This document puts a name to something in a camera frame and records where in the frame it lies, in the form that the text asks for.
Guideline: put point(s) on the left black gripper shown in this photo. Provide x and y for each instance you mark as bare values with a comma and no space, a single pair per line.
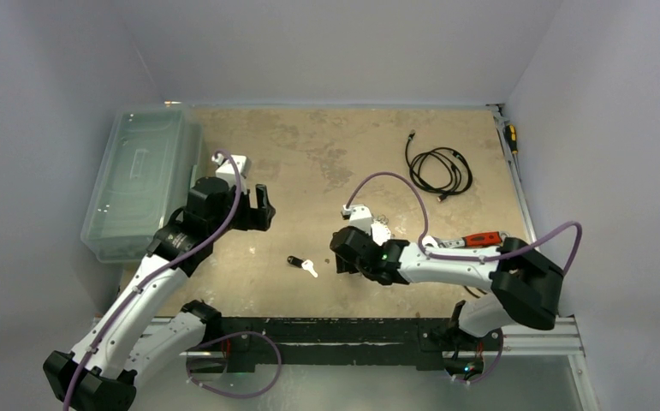
255,218

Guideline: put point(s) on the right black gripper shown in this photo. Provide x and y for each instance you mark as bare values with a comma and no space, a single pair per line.
344,253

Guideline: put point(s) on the silver key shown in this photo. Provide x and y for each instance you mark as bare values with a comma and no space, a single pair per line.
308,265

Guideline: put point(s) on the black key tag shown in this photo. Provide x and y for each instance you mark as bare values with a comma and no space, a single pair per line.
295,261

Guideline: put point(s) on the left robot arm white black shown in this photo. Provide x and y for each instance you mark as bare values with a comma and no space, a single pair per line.
104,370

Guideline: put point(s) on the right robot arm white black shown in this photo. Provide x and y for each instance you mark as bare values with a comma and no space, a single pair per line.
522,286

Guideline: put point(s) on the clear plastic storage bin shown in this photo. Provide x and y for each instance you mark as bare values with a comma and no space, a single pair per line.
154,155

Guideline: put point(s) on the yellow black screwdriver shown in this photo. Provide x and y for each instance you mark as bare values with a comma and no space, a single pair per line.
510,136

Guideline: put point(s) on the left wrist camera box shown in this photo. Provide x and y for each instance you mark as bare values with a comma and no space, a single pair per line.
232,169

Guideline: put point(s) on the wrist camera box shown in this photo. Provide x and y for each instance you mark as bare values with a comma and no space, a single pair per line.
232,169
358,216

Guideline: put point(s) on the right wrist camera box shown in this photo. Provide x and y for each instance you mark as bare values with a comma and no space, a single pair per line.
358,216

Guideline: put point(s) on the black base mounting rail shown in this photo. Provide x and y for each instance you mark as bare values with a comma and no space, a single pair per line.
427,344

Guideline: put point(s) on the red handled adjustable wrench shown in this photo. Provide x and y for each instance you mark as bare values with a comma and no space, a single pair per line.
484,239

